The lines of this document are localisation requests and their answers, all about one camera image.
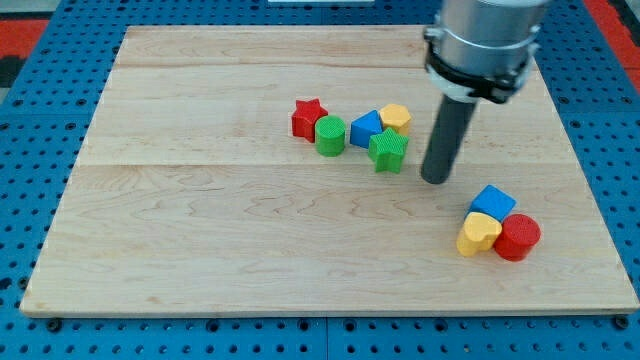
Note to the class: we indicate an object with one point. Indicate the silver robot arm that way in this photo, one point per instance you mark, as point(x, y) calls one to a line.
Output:
point(483, 48)

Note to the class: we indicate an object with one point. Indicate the red star block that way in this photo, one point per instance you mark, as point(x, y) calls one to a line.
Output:
point(305, 116)

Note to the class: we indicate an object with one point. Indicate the green star block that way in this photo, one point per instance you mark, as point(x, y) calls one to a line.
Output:
point(387, 150)

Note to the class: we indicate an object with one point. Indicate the green cylinder block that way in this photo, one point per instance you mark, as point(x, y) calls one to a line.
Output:
point(330, 133)

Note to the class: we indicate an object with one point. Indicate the blue triangle block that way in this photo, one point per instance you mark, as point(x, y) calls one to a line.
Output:
point(364, 127)

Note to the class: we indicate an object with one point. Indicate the wooden board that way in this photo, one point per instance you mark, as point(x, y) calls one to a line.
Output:
point(190, 197)

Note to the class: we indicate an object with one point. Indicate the yellow hexagon block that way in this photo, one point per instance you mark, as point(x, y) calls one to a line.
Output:
point(396, 117)

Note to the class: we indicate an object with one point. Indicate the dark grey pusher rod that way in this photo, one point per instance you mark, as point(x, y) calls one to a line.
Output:
point(450, 127)

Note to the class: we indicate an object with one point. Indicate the yellow heart block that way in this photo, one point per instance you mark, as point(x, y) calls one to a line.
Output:
point(478, 233)

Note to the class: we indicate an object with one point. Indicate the blue cube block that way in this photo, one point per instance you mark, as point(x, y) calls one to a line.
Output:
point(493, 202)

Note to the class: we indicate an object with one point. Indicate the red cylinder block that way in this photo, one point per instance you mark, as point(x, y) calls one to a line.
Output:
point(520, 234)

